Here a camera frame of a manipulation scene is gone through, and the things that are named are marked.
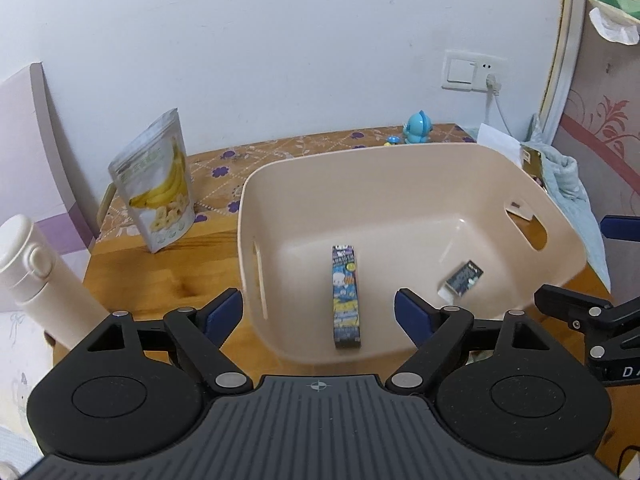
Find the light blue quilted blanket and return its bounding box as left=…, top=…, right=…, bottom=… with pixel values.
left=523, top=114, right=611, bottom=292

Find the white thermos bottle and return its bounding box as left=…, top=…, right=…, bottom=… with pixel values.
left=1, top=214, right=108, bottom=349

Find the small dark snack packet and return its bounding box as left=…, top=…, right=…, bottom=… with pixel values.
left=438, top=260, right=484, bottom=302

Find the gold patterned snack bag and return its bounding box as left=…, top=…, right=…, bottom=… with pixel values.
left=521, top=144, right=546, bottom=188

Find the blue cartoon candy box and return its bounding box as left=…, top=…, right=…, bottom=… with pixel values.
left=332, top=245, right=361, bottom=349

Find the white paper sheet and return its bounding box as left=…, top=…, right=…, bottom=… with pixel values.
left=476, top=124, right=523, bottom=169

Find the banana chips snack pouch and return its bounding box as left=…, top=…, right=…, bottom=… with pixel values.
left=108, top=108, right=195, bottom=254

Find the lilac bed headboard panel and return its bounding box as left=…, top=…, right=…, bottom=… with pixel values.
left=0, top=63, right=96, bottom=278

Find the floral table mat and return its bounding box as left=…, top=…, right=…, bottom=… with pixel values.
left=98, top=124, right=475, bottom=243

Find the beige plastic storage bin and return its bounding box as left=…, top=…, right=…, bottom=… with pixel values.
left=238, top=143, right=587, bottom=365

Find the blue cartoon figurine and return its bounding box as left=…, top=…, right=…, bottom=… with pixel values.
left=402, top=110, right=433, bottom=144

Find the white plug and cable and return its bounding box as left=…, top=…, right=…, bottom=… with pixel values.
left=482, top=74, right=516, bottom=137

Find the white wall switch socket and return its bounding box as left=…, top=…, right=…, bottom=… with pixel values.
left=440, top=50, right=508, bottom=92

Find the cream curved mirror frame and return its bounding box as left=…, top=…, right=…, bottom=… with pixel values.
left=539, top=0, right=587, bottom=144

